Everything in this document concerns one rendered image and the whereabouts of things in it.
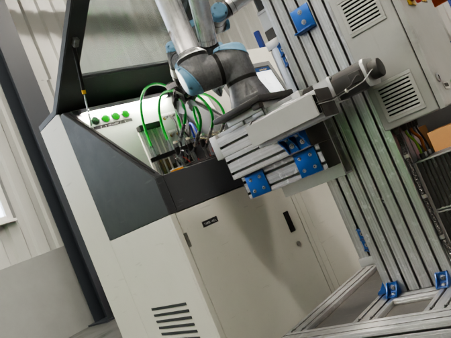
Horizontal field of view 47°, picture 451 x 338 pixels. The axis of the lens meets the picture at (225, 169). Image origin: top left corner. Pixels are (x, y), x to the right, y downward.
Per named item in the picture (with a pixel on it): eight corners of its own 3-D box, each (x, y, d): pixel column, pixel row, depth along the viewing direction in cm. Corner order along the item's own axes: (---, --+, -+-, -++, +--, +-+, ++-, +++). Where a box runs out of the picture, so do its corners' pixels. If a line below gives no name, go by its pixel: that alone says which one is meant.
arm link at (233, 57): (260, 68, 182) (245, 33, 182) (225, 82, 179) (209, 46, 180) (254, 78, 193) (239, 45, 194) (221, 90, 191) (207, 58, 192)
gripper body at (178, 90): (185, 106, 228) (180, 82, 220) (173, 99, 233) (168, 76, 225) (198, 98, 231) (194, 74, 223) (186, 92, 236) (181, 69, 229)
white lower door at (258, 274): (241, 374, 203) (175, 213, 206) (238, 374, 204) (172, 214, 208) (337, 303, 245) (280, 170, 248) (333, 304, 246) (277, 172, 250)
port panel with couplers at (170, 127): (181, 159, 279) (159, 107, 281) (178, 161, 282) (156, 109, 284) (198, 153, 288) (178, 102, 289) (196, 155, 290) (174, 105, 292)
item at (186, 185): (177, 211, 208) (162, 174, 209) (172, 214, 211) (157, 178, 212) (278, 170, 248) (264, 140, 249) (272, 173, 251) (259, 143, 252)
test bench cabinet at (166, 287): (246, 403, 201) (169, 214, 205) (171, 396, 245) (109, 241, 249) (347, 321, 246) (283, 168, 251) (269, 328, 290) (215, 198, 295)
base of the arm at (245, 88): (279, 93, 187) (268, 68, 187) (256, 98, 175) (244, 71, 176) (249, 110, 197) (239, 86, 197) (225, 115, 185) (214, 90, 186)
